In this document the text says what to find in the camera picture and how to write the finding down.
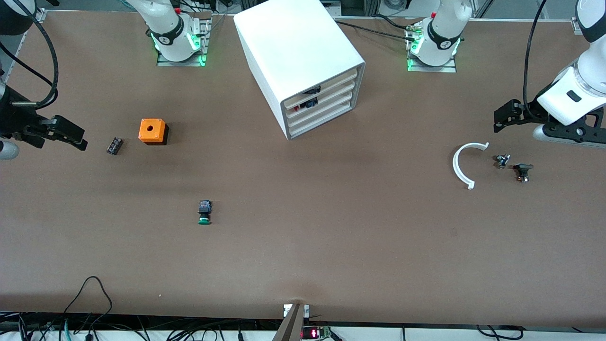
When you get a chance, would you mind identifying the orange box with hole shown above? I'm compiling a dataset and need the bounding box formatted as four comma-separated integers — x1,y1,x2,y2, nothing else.
138,118,169,145

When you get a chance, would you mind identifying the white plastic drawer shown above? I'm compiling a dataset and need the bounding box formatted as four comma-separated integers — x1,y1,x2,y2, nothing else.
287,91,356,129
289,100,355,139
285,81,356,119
284,69,358,110

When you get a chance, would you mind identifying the aluminium camera post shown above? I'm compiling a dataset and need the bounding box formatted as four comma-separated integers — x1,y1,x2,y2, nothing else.
272,303,311,341

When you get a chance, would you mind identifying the small red display device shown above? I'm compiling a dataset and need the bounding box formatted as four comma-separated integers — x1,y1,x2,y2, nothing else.
302,326,333,341

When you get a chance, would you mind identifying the green push button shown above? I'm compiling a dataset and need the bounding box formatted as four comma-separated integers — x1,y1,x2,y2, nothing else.
197,200,213,226

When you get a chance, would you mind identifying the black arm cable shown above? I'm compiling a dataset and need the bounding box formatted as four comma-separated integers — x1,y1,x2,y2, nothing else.
523,0,550,120
0,0,60,110

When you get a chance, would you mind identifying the white curved plastic arc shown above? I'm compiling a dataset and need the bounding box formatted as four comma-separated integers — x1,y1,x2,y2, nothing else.
453,142,490,190

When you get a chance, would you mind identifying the black cable on table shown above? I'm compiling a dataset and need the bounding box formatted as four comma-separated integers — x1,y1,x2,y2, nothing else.
334,14,421,44

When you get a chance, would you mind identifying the black looped cable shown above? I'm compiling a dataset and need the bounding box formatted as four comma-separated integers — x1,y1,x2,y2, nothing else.
64,276,114,332

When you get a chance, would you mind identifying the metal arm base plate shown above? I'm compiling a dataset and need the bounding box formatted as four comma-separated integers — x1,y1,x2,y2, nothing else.
156,18,211,67
406,25,458,73

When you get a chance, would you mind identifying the white drawer cabinet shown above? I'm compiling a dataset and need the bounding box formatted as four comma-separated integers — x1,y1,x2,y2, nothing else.
233,0,366,141

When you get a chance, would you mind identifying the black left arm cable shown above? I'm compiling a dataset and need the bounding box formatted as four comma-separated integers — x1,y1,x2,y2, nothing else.
523,0,550,120

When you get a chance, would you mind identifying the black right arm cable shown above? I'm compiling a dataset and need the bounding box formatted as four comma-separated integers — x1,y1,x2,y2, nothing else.
0,0,60,110

